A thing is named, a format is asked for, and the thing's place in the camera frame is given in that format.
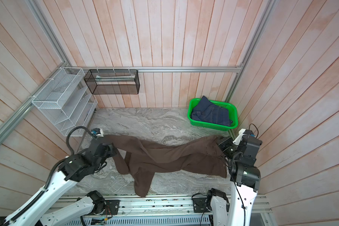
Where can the aluminium frame rail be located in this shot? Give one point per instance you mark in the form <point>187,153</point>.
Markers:
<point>263,21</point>
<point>15,119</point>

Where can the black wire mesh basket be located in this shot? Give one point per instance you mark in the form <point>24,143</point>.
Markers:
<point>112,81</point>

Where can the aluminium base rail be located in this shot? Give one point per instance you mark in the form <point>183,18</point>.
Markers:
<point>161,210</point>

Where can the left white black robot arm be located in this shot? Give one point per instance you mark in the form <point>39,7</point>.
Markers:
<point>64,175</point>

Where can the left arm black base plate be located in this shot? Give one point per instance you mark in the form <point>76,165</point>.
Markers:
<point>111,207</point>

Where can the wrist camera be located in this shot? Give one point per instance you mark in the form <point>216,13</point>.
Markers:
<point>242,132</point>
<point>97,132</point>

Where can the blue denim jeans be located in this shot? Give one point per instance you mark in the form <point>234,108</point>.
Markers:
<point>206,111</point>

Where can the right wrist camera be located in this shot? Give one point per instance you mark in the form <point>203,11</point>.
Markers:
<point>242,132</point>

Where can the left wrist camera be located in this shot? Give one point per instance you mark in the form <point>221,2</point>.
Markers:
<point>97,132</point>

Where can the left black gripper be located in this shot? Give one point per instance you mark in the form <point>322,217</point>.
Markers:
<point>112,151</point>

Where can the left aluminium frame rail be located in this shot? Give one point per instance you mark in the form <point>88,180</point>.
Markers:
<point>15,119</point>

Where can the horizontal aluminium wall rail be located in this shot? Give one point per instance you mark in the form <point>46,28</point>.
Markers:
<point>169,69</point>

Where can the green plastic basket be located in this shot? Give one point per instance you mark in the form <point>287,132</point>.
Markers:
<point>232,115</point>

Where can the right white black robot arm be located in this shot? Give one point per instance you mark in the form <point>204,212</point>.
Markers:
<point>240,157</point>

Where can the brown corduroy trousers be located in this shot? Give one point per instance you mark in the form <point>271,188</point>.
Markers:
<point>145,158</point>

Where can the right aluminium frame rail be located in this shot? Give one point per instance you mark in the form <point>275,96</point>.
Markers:
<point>263,21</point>

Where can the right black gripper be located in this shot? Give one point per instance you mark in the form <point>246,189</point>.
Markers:
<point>228,141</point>

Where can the white wire mesh shelf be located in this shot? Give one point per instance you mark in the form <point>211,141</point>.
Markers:
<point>64,103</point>

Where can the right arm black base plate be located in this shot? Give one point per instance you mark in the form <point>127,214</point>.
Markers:
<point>200,205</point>

